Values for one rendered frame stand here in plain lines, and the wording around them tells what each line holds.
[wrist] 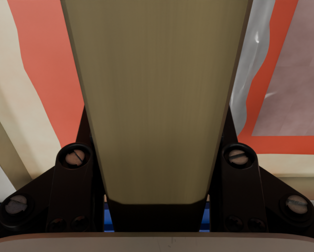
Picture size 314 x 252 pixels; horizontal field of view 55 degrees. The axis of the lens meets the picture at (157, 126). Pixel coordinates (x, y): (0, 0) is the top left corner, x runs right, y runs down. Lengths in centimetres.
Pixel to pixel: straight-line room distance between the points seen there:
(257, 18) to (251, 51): 3
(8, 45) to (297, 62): 25
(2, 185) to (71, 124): 11
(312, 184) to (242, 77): 21
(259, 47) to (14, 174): 30
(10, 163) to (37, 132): 5
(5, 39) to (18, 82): 5
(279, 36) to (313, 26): 3
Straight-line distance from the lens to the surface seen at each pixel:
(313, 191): 44
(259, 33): 26
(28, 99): 32
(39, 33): 27
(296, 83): 32
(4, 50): 29
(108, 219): 41
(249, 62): 28
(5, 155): 37
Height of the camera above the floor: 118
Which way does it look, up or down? 43 degrees down
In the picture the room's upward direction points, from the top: 179 degrees clockwise
